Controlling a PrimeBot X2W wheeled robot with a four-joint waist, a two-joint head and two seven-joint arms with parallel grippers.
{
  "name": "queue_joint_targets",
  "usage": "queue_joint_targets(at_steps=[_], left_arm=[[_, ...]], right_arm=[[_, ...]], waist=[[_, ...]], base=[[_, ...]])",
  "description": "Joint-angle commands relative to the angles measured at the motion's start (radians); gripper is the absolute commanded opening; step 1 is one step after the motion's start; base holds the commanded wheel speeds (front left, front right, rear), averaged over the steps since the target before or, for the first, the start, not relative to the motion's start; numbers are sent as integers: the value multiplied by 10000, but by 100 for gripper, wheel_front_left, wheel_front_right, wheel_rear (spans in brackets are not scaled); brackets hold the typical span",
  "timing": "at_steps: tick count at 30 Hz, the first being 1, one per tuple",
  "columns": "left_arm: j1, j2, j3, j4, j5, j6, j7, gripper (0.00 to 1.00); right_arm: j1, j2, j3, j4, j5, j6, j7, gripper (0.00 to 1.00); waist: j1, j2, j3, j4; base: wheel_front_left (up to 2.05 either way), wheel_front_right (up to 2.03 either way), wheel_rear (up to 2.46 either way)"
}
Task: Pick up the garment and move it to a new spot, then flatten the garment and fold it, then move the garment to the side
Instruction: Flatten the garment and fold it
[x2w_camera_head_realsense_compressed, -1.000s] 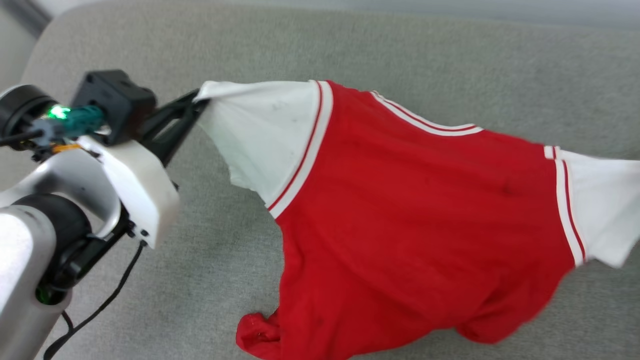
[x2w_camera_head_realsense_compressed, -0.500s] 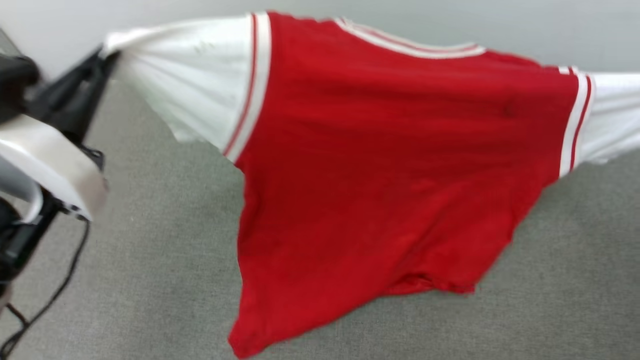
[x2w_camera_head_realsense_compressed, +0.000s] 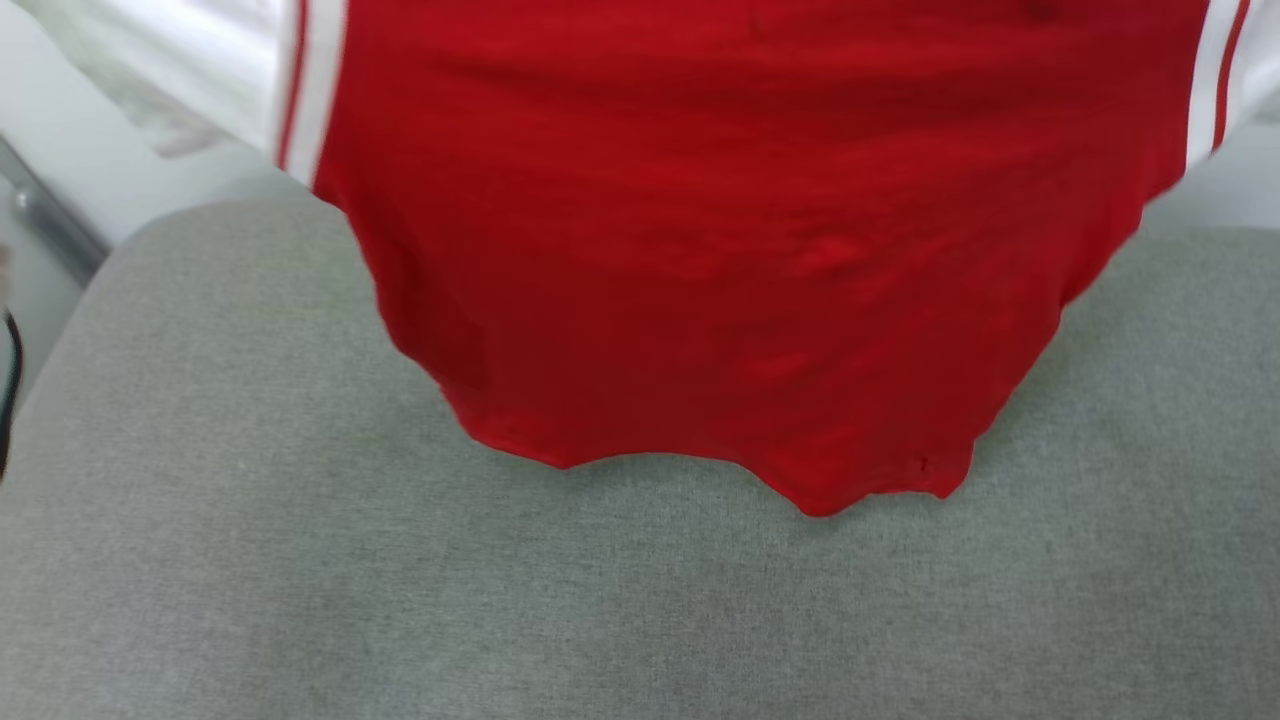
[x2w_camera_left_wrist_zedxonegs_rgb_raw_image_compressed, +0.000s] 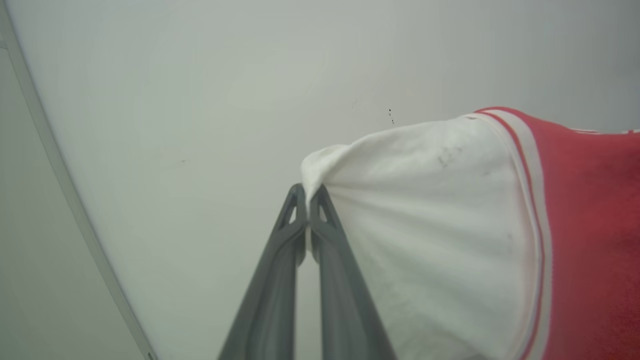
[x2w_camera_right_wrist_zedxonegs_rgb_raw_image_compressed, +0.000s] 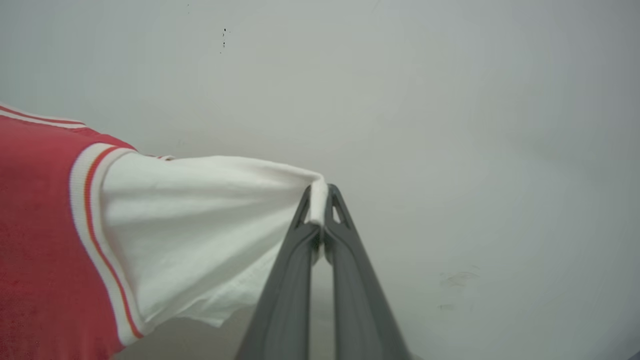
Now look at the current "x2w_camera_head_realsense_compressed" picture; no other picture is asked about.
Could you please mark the red shirt white sleeves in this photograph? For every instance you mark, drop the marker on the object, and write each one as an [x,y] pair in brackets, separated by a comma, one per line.
[700,250]

